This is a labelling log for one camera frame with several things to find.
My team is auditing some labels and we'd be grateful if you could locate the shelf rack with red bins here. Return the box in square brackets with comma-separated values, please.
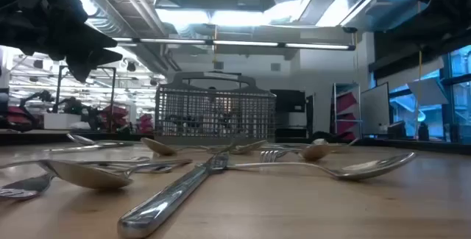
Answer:
[332, 82, 364, 141]

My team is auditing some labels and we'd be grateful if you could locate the long ceiling light fixture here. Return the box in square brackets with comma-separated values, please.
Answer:
[112, 37, 357, 51]

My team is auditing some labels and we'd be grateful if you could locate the black metal frame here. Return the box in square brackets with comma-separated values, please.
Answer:
[54, 65, 117, 133]

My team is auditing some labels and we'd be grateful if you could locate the black bottle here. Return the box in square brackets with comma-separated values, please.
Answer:
[418, 122, 431, 141]

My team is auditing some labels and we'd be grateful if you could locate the whiteboard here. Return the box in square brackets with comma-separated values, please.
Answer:
[359, 82, 391, 137]

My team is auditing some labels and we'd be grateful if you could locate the grey mesh silverware basket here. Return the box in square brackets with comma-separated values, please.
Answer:
[154, 71, 277, 146]

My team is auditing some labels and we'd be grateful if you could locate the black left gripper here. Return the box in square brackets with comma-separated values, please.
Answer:
[0, 0, 124, 83]

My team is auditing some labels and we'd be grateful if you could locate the black cabinet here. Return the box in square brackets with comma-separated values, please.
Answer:
[270, 89, 307, 139]

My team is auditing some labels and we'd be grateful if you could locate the yellow hanging cord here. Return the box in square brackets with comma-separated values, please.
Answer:
[415, 1, 423, 140]

